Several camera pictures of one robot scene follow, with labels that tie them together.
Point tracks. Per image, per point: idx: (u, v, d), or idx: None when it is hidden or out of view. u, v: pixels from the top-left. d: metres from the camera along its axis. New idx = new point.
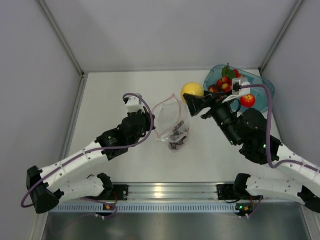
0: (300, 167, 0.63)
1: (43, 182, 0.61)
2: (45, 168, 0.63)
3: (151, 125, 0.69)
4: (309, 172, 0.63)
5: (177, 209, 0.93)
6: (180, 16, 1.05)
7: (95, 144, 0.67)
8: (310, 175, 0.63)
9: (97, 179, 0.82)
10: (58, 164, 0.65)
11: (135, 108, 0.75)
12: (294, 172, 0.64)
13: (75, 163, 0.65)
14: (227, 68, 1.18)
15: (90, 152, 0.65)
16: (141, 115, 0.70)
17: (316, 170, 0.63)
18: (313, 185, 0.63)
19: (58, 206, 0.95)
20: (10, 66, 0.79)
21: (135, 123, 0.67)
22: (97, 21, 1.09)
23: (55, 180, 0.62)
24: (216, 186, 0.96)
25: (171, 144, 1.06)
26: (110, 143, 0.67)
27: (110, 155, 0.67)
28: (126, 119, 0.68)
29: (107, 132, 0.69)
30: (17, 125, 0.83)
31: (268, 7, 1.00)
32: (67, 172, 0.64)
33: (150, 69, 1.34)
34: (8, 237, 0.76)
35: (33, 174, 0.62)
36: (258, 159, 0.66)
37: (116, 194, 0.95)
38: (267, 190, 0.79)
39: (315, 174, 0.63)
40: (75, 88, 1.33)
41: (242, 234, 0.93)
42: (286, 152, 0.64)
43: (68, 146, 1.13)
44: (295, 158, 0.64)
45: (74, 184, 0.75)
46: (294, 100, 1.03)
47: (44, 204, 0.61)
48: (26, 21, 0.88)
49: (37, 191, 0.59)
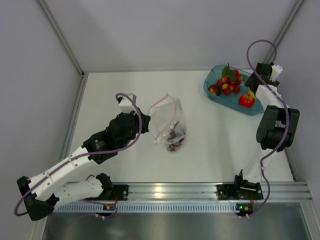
0: (269, 90, 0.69)
1: (31, 192, 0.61)
2: (34, 178, 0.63)
3: (140, 127, 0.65)
4: (270, 94, 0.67)
5: (177, 209, 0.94)
6: (180, 16, 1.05)
7: (82, 149, 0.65)
8: (267, 95, 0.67)
9: (95, 180, 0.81)
10: (45, 173, 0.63)
11: (128, 108, 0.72)
12: (262, 93, 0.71)
13: (62, 171, 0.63)
14: (227, 69, 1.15)
15: (77, 159, 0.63)
16: (130, 117, 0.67)
17: (277, 96, 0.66)
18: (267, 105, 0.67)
19: (60, 206, 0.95)
20: (10, 66, 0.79)
21: (123, 125, 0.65)
22: (97, 22, 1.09)
23: (42, 189, 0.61)
24: (216, 186, 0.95)
25: (170, 147, 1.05)
26: (97, 147, 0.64)
27: (98, 160, 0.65)
28: (113, 122, 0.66)
29: (94, 135, 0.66)
30: (17, 125, 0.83)
31: (268, 7, 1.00)
32: (54, 181, 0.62)
33: (150, 69, 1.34)
34: (8, 238, 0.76)
35: (22, 184, 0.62)
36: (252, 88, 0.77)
37: (116, 194, 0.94)
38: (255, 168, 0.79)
39: (273, 98, 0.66)
40: (75, 88, 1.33)
41: (242, 235, 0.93)
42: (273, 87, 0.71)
43: (68, 146, 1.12)
44: (271, 87, 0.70)
45: (69, 188, 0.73)
46: (293, 99, 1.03)
47: (38, 212, 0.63)
48: (25, 21, 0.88)
49: (27, 201, 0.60)
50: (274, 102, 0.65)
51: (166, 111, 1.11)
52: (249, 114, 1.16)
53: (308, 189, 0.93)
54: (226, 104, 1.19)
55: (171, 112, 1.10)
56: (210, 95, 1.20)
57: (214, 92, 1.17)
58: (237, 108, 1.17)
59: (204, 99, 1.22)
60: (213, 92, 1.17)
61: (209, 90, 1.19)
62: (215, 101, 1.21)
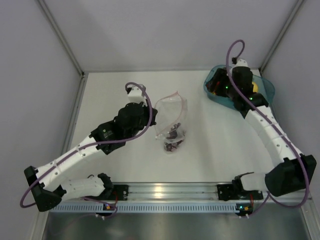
0: (268, 124, 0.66)
1: (39, 182, 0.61)
2: (41, 168, 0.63)
3: (149, 118, 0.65)
4: (272, 132, 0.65)
5: (177, 209, 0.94)
6: (180, 16, 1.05)
7: (90, 139, 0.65)
8: (271, 134, 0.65)
9: (97, 178, 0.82)
10: (53, 162, 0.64)
11: (138, 99, 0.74)
12: (261, 128, 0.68)
13: (70, 160, 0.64)
14: None
15: (84, 148, 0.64)
16: (139, 106, 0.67)
17: (281, 134, 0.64)
18: (271, 145, 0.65)
19: (59, 205, 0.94)
20: (10, 66, 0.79)
21: (132, 113, 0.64)
22: (97, 22, 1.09)
23: (51, 179, 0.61)
24: (216, 186, 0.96)
25: (167, 146, 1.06)
26: (105, 136, 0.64)
27: (106, 149, 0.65)
28: (122, 110, 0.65)
29: (102, 125, 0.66)
30: (17, 125, 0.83)
31: (267, 7, 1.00)
32: (62, 170, 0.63)
33: (150, 69, 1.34)
34: (8, 238, 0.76)
35: (30, 174, 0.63)
36: (240, 108, 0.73)
37: (116, 194, 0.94)
38: (254, 182, 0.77)
39: (277, 136, 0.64)
40: (75, 88, 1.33)
41: (242, 235, 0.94)
42: (266, 111, 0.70)
43: (68, 146, 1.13)
44: (267, 117, 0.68)
45: (75, 182, 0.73)
46: (294, 99, 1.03)
47: (46, 202, 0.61)
48: (25, 21, 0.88)
49: (34, 191, 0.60)
50: (282, 144, 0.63)
51: (170, 111, 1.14)
52: None
53: None
54: (226, 104, 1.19)
55: (176, 112, 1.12)
56: (210, 96, 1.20)
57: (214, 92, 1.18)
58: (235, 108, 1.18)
59: (204, 99, 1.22)
60: (213, 92, 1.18)
61: (209, 90, 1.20)
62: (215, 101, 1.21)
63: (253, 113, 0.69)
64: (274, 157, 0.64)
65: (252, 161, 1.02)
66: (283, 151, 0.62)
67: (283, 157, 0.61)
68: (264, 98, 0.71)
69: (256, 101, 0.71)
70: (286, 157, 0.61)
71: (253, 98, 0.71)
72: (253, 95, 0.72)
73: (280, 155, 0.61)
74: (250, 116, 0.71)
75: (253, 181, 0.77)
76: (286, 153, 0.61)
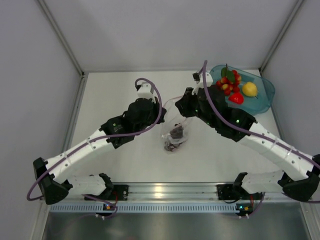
0: (273, 144, 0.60)
1: (49, 173, 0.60)
2: (51, 159, 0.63)
3: (159, 114, 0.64)
4: (281, 150, 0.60)
5: (177, 208, 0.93)
6: (180, 16, 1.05)
7: (100, 132, 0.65)
8: (281, 153, 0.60)
9: (98, 177, 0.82)
10: (63, 154, 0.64)
11: (146, 96, 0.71)
12: (267, 150, 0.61)
13: (81, 152, 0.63)
14: (225, 70, 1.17)
15: (95, 141, 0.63)
16: (149, 101, 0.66)
17: (289, 149, 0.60)
18: (284, 163, 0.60)
19: (59, 205, 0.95)
20: (10, 66, 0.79)
21: (142, 108, 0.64)
22: (97, 21, 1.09)
23: (61, 170, 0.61)
24: (216, 186, 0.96)
25: (167, 146, 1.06)
26: (114, 130, 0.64)
27: (115, 143, 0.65)
28: (132, 105, 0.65)
29: (112, 119, 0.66)
30: (17, 125, 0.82)
31: (267, 8, 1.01)
32: (72, 162, 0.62)
33: (150, 69, 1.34)
34: (8, 238, 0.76)
35: (39, 165, 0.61)
36: (230, 134, 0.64)
37: (116, 194, 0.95)
38: (259, 184, 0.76)
39: (287, 153, 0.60)
40: (75, 87, 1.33)
41: (242, 235, 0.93)
42: (260, 128, 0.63)
43: (68, 146, 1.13)
44: (267, 136, 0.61)
45: (80, 178, 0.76)
46: (294, 99, 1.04)
47: (54, 195, 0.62)
48: (26, 21, 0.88)
49: (44, 182, 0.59)
50: (295, 158, 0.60)
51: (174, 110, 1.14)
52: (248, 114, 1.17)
53: None
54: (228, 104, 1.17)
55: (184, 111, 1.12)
56: None
57: None
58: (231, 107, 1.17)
59: None
60: None
61: None
62: None
63: (248, 137, 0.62)
64: (292, 173, 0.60)
65: (251, 161, 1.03)
66: (300, 165, 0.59)
67: (305, 172, 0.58)
68: (249, 114, 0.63)
69: (242, 122, 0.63)
70: (306, 170, 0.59)
71: (239, 120, 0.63)
72: (237, 116, 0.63)
73: (301, 170, 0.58)
74: (245, 140, 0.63)
75: (259, 184, 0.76)
76: (304, 166, 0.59)
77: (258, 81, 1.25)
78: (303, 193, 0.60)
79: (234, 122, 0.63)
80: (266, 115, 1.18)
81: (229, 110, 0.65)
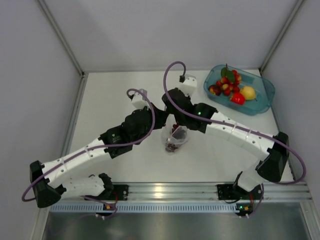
0: (232, 128, 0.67)
1: (44, 177, 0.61)
2: (48, 164, 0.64)
3: (153, 123, 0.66)
4: (240, 133, 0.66)
5: (177, 209, 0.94)
6: (180, 16, 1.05)
7: (99, 141, 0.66)
8: (242, 135, 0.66)
9: (98, 178, 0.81)
10: (60, 160, 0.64)
11: (141, 103, 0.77)
12: (229, 135, 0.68)
13: (77, 160, 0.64)
14: (225, 69, 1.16)
15: (93, 149, 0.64)
16: (145, 113, 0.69)
17: (248, 130, 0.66)
18: (247, 144, 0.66)
19: (59, 205, 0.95)
20: (10, 67, 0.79)
21: (138, 121, 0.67)
22: (97, 22, 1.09)
23: (56, 176, 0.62)
24: (216, 186, 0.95)
25: (168, 147, 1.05)
26: (113, 140, 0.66)
27: (112, 154, 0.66)
28: (129, 118, 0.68)
29: (111, 129, 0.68)
30: (18, 125, 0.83)
31: (267, 7, 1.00)
32: (68, 169, 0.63)
33: (150, 69, 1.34)
34: (8, 237, 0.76)
35: (35, 168, 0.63)
36: (196, 126, 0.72)
37: (116, 194, 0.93)
38: (250, 179, 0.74)
39: (247, 134, 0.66)
40: (75, 87, 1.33)
41: (242, 234, 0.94)
42: (221, 116, 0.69)
43: (68, 146, 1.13)
44: (227, 122, 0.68)
45: (76, 181, 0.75)
46: (294, 99, 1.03)
47: (46, 199, 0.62)
48: (25, 21, 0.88)
49: (38, 186, 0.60)
50: (256, 138, 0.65)
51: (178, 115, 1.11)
52: (249, 113, 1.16)
53: (308, 189, 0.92)
54: (227, 104, 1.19)
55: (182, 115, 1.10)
56: (210, 95, 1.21)
57: (214, 92, 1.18)
58: (229, 106, 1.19)
59: (204, 99, 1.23)
60: (213, 92, 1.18)
61: (209, 90, 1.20)
62: (215, 101, 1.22)
63: (210, 125, 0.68)
64: (257, 153, 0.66)
65: (251, 161, 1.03)
66: (261, 144, 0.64)
67: (265, 149, 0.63)
68: (210, 106, 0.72)
69: (205, 112, 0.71)
70: (267, 148, 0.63)
71: (201, 112, 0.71)
72: (200, 109, 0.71)
73: (262, 148, 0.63)
74: (210, 129, 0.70)
75: (250, 179, 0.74)
76: (265, 144, 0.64)
77: (258, 81, 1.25)
78: (273, 171, 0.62)
79: (196, 114, 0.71)
80: (266, 114, 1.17)
81: (193, 106, 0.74)
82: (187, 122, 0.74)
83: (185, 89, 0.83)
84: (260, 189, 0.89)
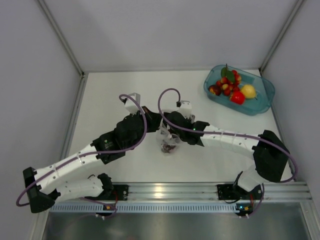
0: (220, 135, 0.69)
1: (36, 184, 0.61)
2: (40, 170, 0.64)
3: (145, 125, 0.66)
4: (227, 138, 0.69)
5: (177, 209, 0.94)
6: (180, 16, 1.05)
7: (91, 147, 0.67)
8: (229, 140, 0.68)
9: (96, 180, 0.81)
10: (53, 166, 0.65)
11: (132, 109, 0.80)
12: (219, 142, 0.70)
13: (69, 166, 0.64)
14: (225, 69, 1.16)
15: (85, 156, 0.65)
16: (137, 120, 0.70)
17: (234, 134, 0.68)
18: (235, 147, 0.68)
19: (59, 206, 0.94)
20: (10, 67, 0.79)
21: (129, 127, 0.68)
22: (97, 21, 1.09)
23: (48, 182, 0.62)
24: (216, 186, 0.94)
25: (163, 147, 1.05)
26: (105, 146, 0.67)
27: (105, 160, 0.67)
28: (120, 124, 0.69)
29: (103, 135, 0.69)
30: (18, 126, 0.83)
31: (267, 7, 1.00)
32: (60, 175, 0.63)
33: (149, 69, 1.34)
34: (8, 237, 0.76)
35: (28, 175, 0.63)
36: (194, 141, 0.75)
37: (116, 194, 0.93)
38: (250, 180, 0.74)
39: (233, 137, 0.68)
40: (75, 87, 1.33)
41: (242, 234, 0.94)
42: (211, 127, 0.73)
43: (68, 146, 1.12)
44: (216, 131, 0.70)
45: (71, 184, 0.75)
46: (294, 99, 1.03)
47: (39, 205, 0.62)
48: (25, 21, 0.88)
49: (30, 193, 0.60)
50: (241, 139, 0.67)
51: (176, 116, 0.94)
52: (249, 113, 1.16)
53: (308, 189, 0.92)
54: (227, 104, 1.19)
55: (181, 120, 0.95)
56: (210, 95, 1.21)
57: (214, 92, 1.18)
58: (229, 106, 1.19)
59: (204, 99, 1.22)
60: (213, 92, 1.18)
61: (209, 90, 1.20)
62: (215, 101, 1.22)
63: (203, 136, 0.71)
64: (246, 153, 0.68)
65: (251, 161, 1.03)
66: (247, 144, 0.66)
67: (251, 147, 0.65)
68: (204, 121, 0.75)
69: (199, 127, 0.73)
70: (252, 146, 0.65)
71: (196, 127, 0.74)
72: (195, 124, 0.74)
73: (247, 147, 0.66)
74: (205, 140, 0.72)
75: (250, 179, 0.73)
76: (251, 143, 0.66)
77: (258, 80, 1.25)
78: (266, 168, 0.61)
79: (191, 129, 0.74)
80: (266, 115, 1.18)
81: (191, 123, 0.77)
82: (185, 139, 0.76)
83: (184, 112, 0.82)
84: (261, 191, 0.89)
